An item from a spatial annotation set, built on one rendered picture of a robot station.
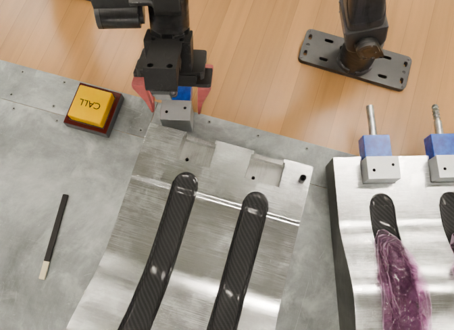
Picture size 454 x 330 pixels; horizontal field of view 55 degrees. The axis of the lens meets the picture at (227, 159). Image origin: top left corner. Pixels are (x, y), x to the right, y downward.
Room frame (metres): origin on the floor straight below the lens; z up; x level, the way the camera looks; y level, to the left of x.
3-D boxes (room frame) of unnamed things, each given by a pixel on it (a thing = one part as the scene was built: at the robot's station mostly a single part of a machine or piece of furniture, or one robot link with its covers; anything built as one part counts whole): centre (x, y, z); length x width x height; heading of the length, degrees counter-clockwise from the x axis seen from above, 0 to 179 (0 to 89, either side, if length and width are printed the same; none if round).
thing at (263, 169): (0.17, -0.06, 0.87); 0.05 x 0.05 x 0.04; 74
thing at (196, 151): (0.20, 0.05, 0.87); 0.05 x 0.05 x 0.04; 74
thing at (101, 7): (0.37, 0.12, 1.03); 0.12 x 0.09 x 0.12; 94
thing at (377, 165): (0.22, -0.24, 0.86); 0.13 x 0.05 x 0.05; 1
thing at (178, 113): (0.33, 0.08, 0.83); 0.13 x 0.05 x 0.05; 178
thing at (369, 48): (0.40, -0.23, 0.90); 0.09 x 0.06 x 0.06; 4
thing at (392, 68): (0.40, -0.24, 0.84); 0.20 x 0.07 x 0.08; 72
